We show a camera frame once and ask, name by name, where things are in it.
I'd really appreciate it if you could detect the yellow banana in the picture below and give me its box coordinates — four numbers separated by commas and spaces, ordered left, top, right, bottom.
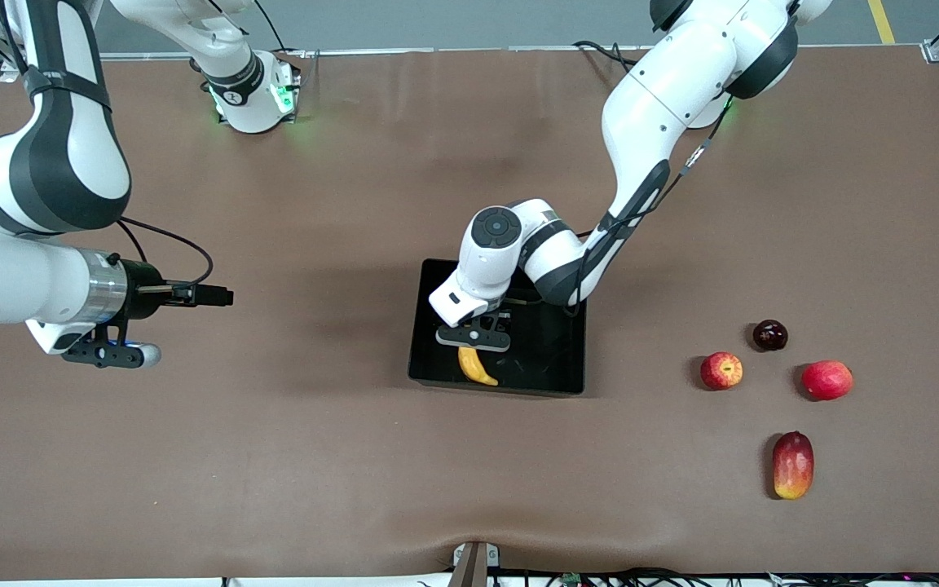
457, 346, 500, 387

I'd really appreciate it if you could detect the black rectangular plastic tray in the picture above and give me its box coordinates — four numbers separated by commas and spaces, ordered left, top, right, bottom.
407, 258, 589, 399

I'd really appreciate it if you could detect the small red yellow striped apple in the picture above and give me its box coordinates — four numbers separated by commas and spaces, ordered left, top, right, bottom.
699, 351, 744, 391

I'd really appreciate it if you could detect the dark purple plum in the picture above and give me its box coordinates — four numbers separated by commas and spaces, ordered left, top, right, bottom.
752, 319, 789, 353

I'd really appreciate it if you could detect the red yellow mango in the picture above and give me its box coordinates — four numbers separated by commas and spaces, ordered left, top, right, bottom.
771, 430, 815, 501

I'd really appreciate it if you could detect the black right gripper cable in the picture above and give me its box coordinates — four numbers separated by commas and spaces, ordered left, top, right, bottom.
115, 216, 215, 288

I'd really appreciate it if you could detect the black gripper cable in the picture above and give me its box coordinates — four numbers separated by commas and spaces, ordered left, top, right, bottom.
567, 122, 723, 315
115, 216, 215, 288

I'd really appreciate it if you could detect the black right arm base cable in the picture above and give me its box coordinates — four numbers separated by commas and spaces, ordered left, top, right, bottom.
253, 0, 311, 58

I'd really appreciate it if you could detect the black arm base cable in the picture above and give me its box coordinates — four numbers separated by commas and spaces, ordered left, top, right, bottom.
572, 39, 641, 74
253, 0, 311, 58

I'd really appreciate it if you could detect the silver table edge rail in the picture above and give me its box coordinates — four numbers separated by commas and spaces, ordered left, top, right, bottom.
99, 45, 939, 62

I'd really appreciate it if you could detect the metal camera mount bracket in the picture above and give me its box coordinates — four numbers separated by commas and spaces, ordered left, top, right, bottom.
447, 541, 501, 587

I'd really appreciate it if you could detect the black left arm base cable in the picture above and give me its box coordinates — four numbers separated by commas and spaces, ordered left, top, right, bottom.
572, 39, 641, 74

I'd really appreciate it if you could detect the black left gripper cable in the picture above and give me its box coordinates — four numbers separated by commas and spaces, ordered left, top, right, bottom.
567, 122, 723, 315

